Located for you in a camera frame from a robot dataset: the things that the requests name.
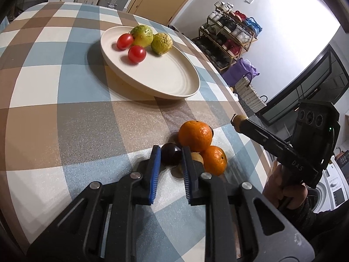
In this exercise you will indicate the purple bag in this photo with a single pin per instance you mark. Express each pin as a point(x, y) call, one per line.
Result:
point(240, 71)

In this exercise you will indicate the large cream plate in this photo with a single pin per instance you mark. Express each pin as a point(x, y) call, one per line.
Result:
point(163, 71)

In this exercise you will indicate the woven basket bag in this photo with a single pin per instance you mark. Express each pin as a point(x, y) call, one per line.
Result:
point(249, 94)

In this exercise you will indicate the wooden shoe rack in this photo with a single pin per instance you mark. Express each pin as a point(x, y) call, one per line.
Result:
point(218, 51)

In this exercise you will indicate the orange tangerine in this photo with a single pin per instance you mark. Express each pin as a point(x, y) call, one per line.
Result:
point(214, 160)
point(195, 136)

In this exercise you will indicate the white washing machine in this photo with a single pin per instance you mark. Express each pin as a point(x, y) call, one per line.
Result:
point(330, 191)

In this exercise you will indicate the bumpy yellow guava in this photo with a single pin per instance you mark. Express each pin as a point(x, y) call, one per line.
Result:
point(161, 43)

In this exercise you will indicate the small brown longan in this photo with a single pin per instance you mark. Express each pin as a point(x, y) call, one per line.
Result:
point(236, 120)
point(196, 158)

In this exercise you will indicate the round red tomato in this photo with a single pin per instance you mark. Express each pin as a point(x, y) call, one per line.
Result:
point(137, 54)

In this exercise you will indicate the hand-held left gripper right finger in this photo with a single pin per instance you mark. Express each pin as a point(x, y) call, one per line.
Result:
point(186, 174)

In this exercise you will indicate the large green yellow guava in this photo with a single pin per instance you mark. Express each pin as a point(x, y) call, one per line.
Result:
point(141, 35)

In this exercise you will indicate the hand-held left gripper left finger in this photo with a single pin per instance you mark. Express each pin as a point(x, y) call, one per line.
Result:
point(155, 174)

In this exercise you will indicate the person's right hand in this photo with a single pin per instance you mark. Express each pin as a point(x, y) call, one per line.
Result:
point(280, 191)

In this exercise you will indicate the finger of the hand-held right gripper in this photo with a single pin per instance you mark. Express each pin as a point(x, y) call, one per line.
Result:
point(261, 136)

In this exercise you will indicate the dark purple plum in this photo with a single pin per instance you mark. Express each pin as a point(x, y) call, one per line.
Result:
point(211, 131)
point(171, 154)

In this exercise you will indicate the person's right forearm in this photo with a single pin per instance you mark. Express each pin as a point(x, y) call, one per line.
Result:
point(321, 223)

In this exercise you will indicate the oblong red tomato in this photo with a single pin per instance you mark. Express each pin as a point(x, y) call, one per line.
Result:
point(125, 41)

